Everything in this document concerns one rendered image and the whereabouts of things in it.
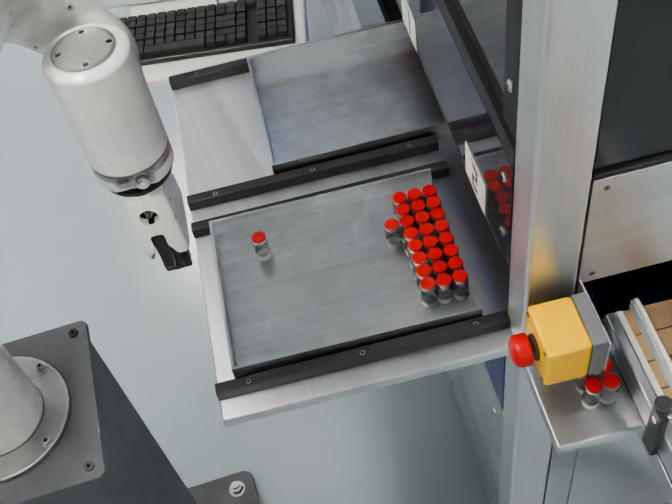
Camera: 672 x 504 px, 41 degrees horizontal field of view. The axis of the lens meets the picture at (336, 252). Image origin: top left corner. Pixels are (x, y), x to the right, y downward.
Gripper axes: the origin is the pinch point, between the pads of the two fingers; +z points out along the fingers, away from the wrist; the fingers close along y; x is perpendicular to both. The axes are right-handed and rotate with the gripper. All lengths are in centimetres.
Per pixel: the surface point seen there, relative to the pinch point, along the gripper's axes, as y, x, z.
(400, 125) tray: 32, -35, 22
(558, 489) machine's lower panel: -13, -48, 73
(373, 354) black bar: -8.4, -20.3, 20.3
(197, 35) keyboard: 74, -6, 27
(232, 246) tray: 16.8, -4.9, 22.0
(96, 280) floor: 89, 41, 110
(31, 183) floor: 132, 58, 110
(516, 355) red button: -19.7, -35.5, 9.5
